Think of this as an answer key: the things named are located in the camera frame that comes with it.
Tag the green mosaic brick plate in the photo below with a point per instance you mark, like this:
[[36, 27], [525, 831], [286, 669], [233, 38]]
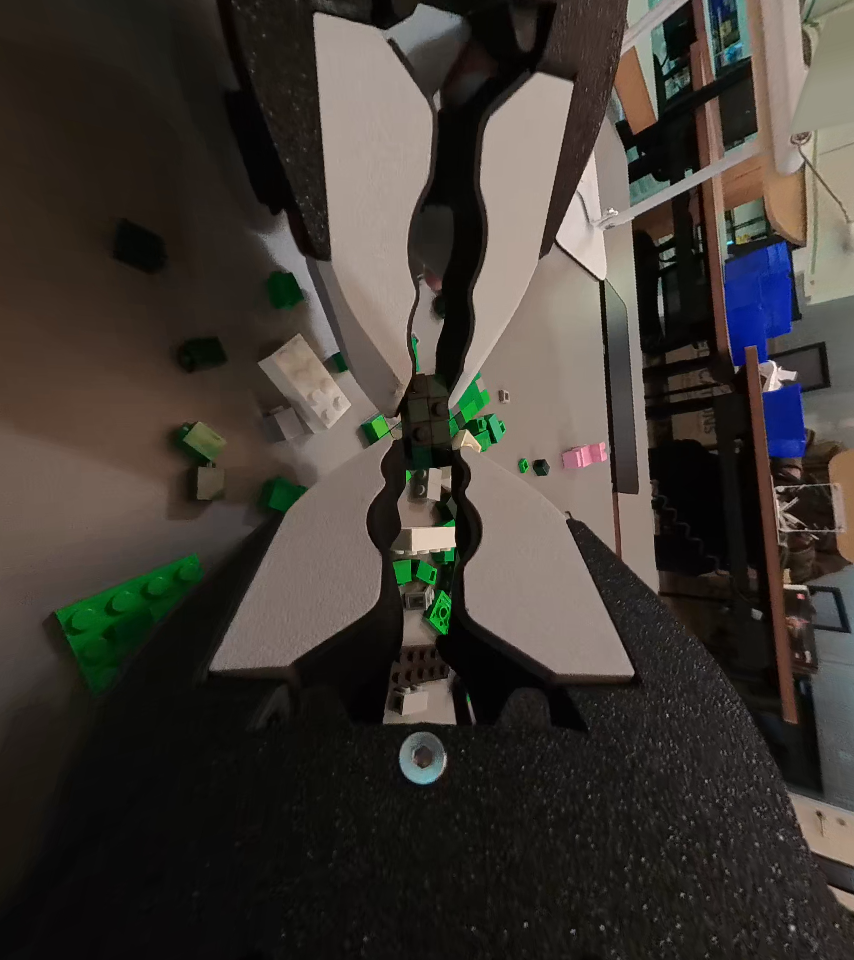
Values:
[[481, 416]]

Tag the black office chair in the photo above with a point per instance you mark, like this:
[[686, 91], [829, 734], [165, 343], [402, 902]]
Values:
[[659, 150]]

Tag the light green brick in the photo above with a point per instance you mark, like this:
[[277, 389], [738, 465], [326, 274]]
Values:
[[202, 441]]

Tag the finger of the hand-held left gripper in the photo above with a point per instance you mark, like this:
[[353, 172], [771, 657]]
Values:
[[370, 165], [520, 187]]

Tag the dull green brick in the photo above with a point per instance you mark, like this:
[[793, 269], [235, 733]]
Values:
[[208, 481]]

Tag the dark green brick assembly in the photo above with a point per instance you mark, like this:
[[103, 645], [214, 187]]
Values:
[[427, 412]]

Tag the grey desk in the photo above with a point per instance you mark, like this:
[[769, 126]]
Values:
[[59, 450]]

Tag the wooden table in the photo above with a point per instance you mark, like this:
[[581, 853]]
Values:
[[768, 525], [704, 187]]

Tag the grey small brick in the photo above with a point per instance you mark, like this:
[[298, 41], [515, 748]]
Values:
[[406, 701], [280, 424]]

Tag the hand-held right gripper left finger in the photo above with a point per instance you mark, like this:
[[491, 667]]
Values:
[[307, 570]]

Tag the blue storage bin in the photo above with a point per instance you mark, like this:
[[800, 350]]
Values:
[[760, 300], [783, 420]]

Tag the black studded plate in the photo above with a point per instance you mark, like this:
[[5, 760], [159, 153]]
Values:
[[415, 664]]

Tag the grey studded brick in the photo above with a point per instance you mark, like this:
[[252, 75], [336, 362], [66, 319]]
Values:
[[419, 487]]

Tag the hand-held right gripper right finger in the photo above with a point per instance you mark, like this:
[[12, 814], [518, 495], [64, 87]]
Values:
[[539, 585]]

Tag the white studded brick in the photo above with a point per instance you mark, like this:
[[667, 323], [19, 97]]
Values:
[[427, 540], [307, 390]]

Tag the green wedge plate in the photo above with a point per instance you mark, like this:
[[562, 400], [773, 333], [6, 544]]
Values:
[[127, 615]]

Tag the pink pig figure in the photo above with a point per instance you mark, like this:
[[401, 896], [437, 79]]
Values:
[[584, 455]]

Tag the small green brick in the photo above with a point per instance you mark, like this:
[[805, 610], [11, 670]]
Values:
[[337, 362]]

